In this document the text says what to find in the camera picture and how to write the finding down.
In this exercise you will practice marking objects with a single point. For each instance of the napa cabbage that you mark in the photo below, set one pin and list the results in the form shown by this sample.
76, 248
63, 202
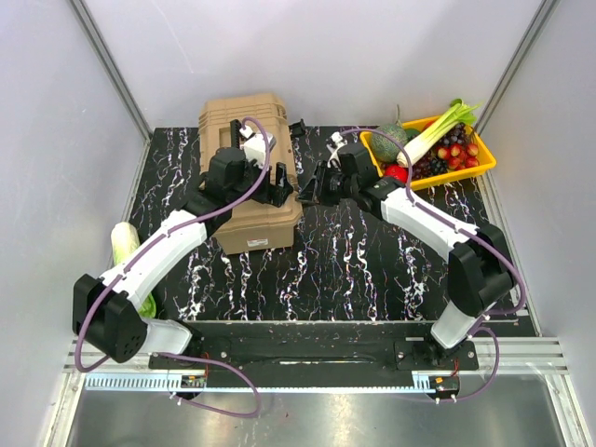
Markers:
124, 241

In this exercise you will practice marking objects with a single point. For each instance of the leek with green leaves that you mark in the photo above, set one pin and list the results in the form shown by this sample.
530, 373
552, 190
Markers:
458, 113

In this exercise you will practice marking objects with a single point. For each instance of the tan plastic tool box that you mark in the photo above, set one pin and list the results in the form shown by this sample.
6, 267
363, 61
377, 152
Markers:
232, 159

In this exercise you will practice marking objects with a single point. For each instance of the green melon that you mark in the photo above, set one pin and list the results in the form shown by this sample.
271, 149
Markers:
387, 147

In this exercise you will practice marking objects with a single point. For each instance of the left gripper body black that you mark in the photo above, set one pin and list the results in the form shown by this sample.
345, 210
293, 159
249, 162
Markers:
268, 193

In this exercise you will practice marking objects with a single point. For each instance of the red yellow cherry cluster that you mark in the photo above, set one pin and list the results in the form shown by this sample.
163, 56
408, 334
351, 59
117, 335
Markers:
459, 156

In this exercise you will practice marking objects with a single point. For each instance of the black marble pattern mat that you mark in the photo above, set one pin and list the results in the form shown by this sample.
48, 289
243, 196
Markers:
343, 265

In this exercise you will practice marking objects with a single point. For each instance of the red apple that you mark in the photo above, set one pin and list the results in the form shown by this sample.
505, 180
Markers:
397, 172

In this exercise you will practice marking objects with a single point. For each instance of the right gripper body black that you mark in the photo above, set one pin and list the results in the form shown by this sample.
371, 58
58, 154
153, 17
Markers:
336, 187

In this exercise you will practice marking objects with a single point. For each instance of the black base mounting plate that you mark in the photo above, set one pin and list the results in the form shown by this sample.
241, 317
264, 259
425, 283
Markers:
294, 338

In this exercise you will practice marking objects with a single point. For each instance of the avocado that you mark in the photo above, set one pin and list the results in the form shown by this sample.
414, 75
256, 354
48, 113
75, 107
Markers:
412, 133

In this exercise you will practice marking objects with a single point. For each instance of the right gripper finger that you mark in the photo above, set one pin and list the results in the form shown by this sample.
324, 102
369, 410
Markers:
310, 194
319, 173

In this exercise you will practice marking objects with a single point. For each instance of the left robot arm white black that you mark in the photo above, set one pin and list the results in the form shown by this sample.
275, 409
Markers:
107, 309

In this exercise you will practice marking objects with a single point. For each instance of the yellow plastic tray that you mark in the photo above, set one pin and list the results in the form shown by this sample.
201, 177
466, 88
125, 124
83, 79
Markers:
486, 158

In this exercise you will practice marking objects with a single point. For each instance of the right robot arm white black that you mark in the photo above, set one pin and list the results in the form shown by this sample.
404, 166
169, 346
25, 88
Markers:
480, 271

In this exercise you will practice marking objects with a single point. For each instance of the dark grape bunch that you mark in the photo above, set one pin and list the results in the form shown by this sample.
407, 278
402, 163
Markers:
429, 165

